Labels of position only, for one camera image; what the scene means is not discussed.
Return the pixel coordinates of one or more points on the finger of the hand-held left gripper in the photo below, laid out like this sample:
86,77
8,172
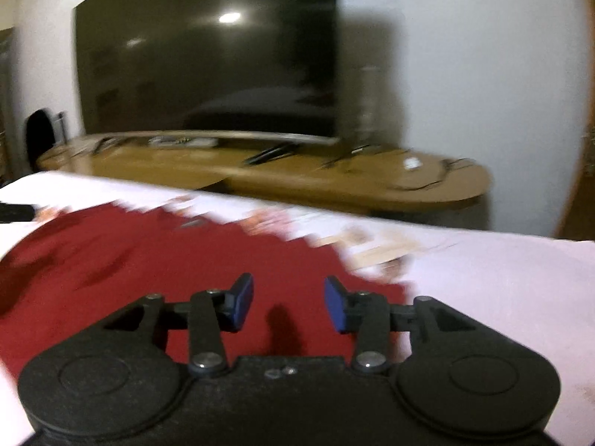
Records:
14,213

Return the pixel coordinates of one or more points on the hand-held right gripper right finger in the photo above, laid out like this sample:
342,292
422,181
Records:
334,304

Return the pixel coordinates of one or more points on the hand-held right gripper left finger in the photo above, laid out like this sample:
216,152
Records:
244,301

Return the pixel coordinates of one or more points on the red beaded knit sweater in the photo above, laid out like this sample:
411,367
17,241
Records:
139,265

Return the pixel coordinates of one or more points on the dark chair back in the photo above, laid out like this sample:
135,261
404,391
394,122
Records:
39,137

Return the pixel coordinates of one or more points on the grey upright remote control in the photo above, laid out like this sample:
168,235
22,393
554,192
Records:
61,126

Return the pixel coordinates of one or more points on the wooden television cabinet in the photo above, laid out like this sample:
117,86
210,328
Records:
288,181

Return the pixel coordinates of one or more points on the floral white bed sheet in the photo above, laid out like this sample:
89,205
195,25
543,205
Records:
488,278

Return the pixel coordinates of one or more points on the small white object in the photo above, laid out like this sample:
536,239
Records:
412,163

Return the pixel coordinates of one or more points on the black flat-screen television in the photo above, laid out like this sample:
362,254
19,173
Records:
186,55

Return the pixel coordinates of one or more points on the brown wooden door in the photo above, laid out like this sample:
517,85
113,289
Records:
578,186

